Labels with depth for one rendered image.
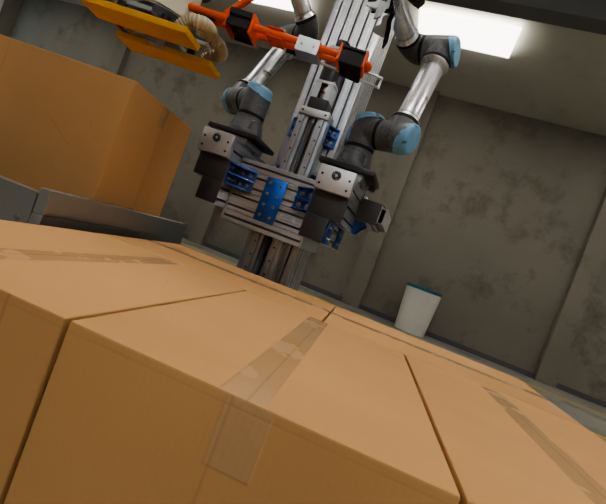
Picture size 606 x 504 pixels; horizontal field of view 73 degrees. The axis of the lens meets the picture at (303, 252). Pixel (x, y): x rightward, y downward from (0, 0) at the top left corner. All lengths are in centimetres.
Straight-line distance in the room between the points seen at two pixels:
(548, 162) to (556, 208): 76
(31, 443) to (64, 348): 10
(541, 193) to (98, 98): 710
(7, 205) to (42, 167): 23
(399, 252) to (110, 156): 642
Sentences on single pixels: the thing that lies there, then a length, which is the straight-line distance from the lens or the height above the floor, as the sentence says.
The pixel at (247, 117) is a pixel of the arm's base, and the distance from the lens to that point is 181.
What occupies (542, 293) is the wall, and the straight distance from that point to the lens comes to 760.
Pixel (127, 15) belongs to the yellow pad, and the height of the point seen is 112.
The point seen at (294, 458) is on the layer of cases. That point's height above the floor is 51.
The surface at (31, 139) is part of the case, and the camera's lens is 139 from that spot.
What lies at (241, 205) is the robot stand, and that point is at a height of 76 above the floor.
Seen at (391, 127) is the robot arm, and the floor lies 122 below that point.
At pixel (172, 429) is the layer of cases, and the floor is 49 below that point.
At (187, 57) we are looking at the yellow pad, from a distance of 149.
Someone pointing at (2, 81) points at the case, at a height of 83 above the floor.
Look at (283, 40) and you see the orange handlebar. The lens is 136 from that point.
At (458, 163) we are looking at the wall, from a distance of 764.
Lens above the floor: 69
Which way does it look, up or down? 1 degrees down
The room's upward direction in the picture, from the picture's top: 21 degrees clockwise
